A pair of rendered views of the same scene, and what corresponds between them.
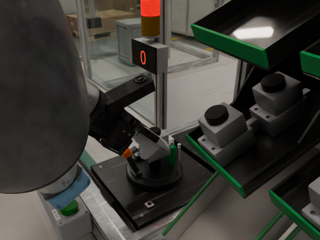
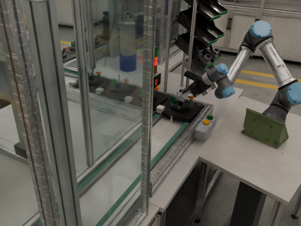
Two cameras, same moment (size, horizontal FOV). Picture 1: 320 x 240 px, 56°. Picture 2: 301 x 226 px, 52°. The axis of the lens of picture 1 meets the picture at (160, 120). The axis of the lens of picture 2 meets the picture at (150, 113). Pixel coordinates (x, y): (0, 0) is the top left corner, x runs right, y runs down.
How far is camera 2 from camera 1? 2.27 m
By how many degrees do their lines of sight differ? 96
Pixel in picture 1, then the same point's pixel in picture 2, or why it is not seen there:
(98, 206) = (202, 115)
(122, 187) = (193, 110)
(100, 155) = (172, 131)
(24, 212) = (210, 147)
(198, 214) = not seen: hidden behind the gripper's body
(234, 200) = not seen: hidden behind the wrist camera
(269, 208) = (198, 73)
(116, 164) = (182, 115)
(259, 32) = (207, 39)
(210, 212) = not seen: hidden behind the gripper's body
